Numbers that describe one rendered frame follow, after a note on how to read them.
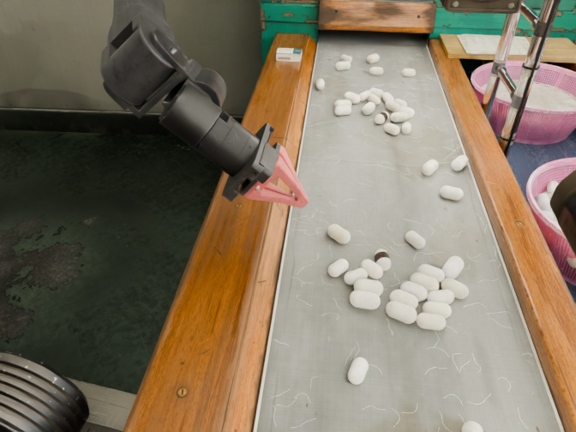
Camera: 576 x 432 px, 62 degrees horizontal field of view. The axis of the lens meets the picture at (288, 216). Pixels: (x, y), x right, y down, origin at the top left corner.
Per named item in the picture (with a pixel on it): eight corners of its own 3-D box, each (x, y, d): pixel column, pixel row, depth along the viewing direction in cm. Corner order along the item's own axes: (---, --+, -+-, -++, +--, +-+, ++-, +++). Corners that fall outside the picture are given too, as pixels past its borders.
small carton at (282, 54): (276, 61, 115) (275, 52, 114) (278, 56, 118) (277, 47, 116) (300, 62, 114) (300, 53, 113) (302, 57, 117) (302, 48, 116)
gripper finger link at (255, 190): (326, 168, 63) (271, 123, 60) (322, 200, 57) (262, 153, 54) (292, 198, 67) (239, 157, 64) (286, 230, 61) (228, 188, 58)
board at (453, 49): (447, 58, 116) (448, 53, 116) (438, 38, 128) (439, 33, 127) (588, 63, 114) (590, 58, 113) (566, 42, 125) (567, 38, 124)
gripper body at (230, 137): (279, 129, 61) (232, 92, 58) (267, 172, 53) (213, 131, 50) (248, 161, 64) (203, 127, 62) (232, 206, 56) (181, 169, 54)
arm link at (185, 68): (97, 85, 52) (148, 32, 49) (129, 57, 61) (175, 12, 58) (177, 162, 57) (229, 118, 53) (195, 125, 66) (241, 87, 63)
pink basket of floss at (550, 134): (543, 166, 95) (561, 123, 89) (438, 117, 112) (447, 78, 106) (609, 128, 107) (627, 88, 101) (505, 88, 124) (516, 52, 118)
